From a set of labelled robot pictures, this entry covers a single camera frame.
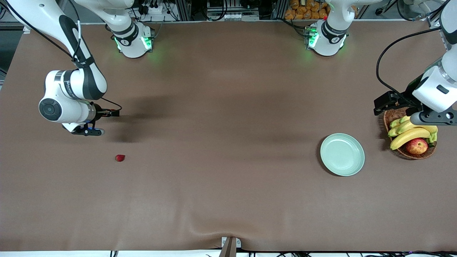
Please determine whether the bag of orange bread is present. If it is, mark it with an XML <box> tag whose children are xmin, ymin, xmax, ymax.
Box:
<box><xmin>285</xmin><ymin>0</ymin><xmax>331</xmax><ymax>20</ymax></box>

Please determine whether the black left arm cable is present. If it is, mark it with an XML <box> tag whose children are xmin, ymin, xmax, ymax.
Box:
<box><xmin>376</xmin><ymin>27</ymin><xmax>443</xmax><ymax>104</ymax></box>

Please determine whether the large table cover mat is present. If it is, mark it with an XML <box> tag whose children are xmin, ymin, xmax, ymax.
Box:
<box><xmin>0</xmin><ymin>21</ymin><xmax>457</xmax><ymax>252</ymax></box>

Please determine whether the metal table edge bracket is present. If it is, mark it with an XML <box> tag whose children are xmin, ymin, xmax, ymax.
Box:
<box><xmin>219</xmin><ymin>236</ymin><xmax>242</xmax><ymax>257</ymax></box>

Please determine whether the aluminium frame post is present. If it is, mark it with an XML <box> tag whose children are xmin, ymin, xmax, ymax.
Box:
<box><xmin>272</xmin><ymin>0</ymin><xmax>289</xmax><ymax>20</ymax></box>
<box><xmin>175</xmin><ymin>0</ymin><xmax>192</xmax><ymax>21</ymax></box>

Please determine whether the brown wicker basket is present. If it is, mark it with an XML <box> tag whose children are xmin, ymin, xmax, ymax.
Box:
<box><xmin>383</xmin><ymin>106</ymin><xmax>437</xmax><ymax>160</ymax></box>

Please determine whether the white terminal block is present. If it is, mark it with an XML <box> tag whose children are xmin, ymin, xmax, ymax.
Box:
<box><xmin>220</xmin><ymin>13</ymin><xmax>260</xmax><ymax>21</ymax></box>

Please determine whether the pale green round plate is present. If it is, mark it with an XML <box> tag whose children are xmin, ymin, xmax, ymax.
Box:
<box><xmin>320</xmin><ymin>133</ymin><xmax>365</xmax><ymax>177</ymax></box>

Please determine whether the aluminium frame corner bar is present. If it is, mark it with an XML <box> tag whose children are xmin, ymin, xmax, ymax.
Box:
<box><xmin>427</xmin><ymin>11</ymin><xmax>441</xmax><ymax>29</ymax></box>

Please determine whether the red apple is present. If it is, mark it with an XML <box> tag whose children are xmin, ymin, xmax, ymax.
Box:
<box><xmin>406</xmin><ymin>138</ymin><xmax>428</xmax><ymax>155</ymax></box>

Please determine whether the white power strip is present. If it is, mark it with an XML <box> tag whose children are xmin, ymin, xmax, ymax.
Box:
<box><xmin>137</xmin><ymin>4</ymin><xmax>165</xmax><ymax>15</ymax></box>

